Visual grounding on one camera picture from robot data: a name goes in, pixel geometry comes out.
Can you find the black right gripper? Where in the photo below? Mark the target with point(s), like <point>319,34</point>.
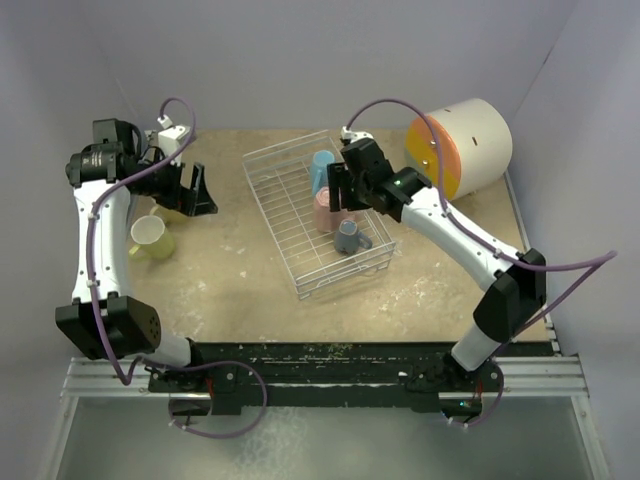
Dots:
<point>336,177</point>

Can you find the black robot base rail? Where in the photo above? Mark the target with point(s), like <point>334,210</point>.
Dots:
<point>419,376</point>

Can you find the white wire dish rack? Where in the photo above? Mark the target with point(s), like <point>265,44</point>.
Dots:
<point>279,178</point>

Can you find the light blue mug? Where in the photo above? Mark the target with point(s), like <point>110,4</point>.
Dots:
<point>318,170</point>

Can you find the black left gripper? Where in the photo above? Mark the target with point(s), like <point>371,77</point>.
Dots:
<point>190,202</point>

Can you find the pale yellow round mug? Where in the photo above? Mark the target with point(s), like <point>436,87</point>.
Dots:
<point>167,216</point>

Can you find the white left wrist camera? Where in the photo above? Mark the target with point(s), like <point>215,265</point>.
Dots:
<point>171,137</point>

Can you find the pink faceted mug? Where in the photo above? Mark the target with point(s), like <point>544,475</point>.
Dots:
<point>324,220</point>

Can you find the round cream drawer cabinet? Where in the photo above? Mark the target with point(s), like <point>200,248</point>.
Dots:
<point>476,144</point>

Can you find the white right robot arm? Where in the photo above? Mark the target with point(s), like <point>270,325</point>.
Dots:
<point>514,283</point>

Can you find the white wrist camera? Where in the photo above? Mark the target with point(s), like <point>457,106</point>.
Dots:
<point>171,137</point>
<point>348,136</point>

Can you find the yellow-green faceted mug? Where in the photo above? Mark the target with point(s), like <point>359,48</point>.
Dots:
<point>151,239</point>

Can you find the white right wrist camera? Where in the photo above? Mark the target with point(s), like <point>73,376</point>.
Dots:
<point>348,136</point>

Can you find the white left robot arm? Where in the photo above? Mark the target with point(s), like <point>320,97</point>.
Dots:
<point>103,319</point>

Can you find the aluminium frame rail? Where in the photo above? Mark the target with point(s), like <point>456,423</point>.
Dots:
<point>525,377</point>

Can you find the grey-blue small mug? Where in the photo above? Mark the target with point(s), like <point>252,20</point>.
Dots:
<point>349,239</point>

